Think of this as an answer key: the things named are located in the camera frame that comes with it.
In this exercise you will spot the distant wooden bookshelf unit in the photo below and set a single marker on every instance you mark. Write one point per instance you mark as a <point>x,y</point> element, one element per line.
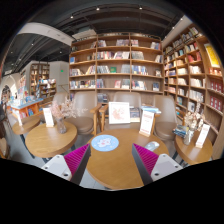
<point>35,75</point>

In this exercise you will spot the wide wooden bookshelf unit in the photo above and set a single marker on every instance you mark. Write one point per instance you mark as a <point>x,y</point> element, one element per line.
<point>113,53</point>

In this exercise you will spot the teal book stack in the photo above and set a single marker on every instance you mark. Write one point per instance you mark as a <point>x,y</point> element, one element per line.
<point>150,109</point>

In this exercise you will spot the ceiling spot lights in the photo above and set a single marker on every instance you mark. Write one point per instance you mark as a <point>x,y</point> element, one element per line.
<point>97,8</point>

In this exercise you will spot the beige armchair with wooden arms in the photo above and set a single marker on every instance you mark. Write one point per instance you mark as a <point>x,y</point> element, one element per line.
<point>128,98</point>
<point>83,123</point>
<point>165,113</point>

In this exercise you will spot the orange book display table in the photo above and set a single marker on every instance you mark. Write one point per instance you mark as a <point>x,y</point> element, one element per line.
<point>25,106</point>

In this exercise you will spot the dark upright book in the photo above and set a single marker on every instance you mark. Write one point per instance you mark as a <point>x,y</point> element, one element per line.
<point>134,114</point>

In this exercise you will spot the small white table sign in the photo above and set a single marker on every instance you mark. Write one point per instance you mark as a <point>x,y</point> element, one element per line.
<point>202,135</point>
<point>48,116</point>

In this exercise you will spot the stack of books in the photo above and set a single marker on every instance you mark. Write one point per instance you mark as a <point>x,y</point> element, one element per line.
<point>180,130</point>

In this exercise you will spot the white sign on wooden base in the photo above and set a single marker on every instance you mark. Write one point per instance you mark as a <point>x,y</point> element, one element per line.
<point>146,122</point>

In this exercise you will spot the glass vase with dried flowers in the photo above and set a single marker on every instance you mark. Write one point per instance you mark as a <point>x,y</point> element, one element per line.
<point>188,136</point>
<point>61,126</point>

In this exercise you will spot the round blue mouse pad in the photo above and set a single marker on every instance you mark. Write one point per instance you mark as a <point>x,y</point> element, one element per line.
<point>105,142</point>

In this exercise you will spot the angled wooden bookshelf unit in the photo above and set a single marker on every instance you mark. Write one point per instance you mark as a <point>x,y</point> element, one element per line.
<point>186,66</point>

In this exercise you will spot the round wooden side table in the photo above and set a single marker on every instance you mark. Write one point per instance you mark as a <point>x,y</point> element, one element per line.
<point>25,125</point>
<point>193,153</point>
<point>46,141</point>

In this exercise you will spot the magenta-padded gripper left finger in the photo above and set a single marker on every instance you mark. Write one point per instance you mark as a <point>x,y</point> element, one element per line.
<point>76,160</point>

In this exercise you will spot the white framed picture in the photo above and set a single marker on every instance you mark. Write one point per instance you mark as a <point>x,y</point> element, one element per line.
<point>119,112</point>

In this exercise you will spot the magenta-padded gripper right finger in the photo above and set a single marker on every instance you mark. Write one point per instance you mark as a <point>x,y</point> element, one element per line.
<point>146,160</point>

